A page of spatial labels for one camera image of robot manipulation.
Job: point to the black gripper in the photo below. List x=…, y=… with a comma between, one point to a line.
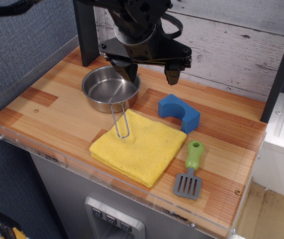
x=124, y=53

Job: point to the blue arch block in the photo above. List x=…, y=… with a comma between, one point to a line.
x=172, y=106

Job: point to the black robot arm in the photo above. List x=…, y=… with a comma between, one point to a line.
x=145, y=34

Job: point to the yellow folded cloth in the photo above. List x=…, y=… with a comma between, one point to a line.
x=138, y=147

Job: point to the yellow cloth scrap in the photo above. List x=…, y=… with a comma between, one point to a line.
x=19, y=234

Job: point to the silver dispenser panel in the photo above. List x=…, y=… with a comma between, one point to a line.
x=110, y=223

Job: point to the white ridged side cabinet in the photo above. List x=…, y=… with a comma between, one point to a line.
x=268, y=169

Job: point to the clear acrylic guard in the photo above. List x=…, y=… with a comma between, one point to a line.
x=54, y=120

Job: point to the steel pot with wire handle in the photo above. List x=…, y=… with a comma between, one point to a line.
x=108, y=92

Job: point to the black left post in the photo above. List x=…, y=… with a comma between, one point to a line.
x=87, y=34

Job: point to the green handled grey spatula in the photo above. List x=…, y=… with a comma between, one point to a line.
x=187, y=184

